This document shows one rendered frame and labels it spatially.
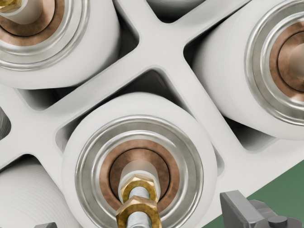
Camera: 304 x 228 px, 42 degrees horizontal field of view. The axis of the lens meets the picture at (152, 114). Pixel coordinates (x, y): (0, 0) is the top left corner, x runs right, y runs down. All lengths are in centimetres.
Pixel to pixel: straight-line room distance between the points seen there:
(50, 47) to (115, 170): 8
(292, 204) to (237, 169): 23
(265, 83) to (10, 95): 19
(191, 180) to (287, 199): 31
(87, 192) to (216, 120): 12
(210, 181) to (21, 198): 12
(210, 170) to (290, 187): 30
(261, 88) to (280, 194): 31
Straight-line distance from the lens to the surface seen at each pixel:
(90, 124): 24
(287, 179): 53
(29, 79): 24
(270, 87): 24
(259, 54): 24
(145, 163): 23
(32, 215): 27
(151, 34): 30
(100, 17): 24
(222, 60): 25
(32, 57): 24
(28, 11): 22
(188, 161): 24
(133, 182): 20
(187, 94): 30
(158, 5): 35
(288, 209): 54
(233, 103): 25
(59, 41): 23
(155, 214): 16
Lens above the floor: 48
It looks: 85 degrees down
